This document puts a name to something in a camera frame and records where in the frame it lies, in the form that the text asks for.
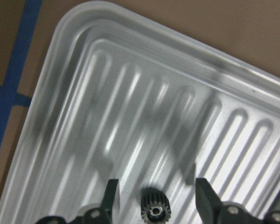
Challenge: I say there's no ribbed metal tray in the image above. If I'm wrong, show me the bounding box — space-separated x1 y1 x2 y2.
0 1 280 224

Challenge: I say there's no black bearing gear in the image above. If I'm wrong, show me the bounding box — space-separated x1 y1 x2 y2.
140 187 171 224

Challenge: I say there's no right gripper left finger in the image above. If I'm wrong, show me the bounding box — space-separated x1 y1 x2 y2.
100 179 120 224

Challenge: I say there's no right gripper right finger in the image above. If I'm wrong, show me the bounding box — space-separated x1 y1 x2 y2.
195 178 223 224

